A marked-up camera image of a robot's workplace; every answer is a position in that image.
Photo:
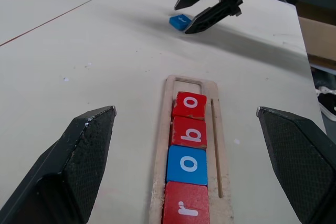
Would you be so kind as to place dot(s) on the red letter tile b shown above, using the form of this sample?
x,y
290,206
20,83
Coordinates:
x,y
189,133

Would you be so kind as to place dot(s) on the wooden letter tray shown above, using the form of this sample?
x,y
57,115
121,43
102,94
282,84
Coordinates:
x,y
223,155

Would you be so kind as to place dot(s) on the black sneaker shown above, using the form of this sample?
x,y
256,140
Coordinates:
x,y
326,102

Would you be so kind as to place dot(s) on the red letter tile o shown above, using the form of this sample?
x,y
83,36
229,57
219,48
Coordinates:
x,y
189,103

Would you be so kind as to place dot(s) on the blue letter tile o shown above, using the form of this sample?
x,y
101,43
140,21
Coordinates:
x,y
187,165

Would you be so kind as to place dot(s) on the red letter tile r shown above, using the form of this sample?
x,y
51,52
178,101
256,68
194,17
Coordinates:
x,y
186,205

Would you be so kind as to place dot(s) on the blue letter tile t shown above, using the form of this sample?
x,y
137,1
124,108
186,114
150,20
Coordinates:
x,y
178,22

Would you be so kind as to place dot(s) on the brown cardboard box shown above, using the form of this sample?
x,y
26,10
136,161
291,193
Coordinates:
x,y
320,40

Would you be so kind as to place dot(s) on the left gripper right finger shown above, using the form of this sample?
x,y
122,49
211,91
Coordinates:
x,y
302,166

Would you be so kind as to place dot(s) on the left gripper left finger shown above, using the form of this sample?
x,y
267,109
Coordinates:
x,y
65,171

